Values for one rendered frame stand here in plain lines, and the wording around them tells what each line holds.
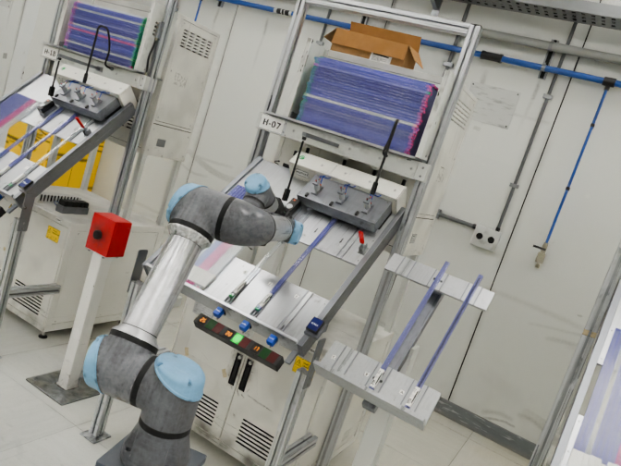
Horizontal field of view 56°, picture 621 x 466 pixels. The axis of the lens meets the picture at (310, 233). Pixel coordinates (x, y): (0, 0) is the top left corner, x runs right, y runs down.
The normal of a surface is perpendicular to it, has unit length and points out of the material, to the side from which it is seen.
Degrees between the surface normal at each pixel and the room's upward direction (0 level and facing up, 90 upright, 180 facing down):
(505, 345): 90
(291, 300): 43
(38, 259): 90
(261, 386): 90
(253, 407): 90
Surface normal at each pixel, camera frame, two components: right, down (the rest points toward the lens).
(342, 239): -0.08, -0.70
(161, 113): 0.83, 0.34
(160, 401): -0.20, 0.09
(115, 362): 0.04, -0.43
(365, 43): -0.36, -0.15
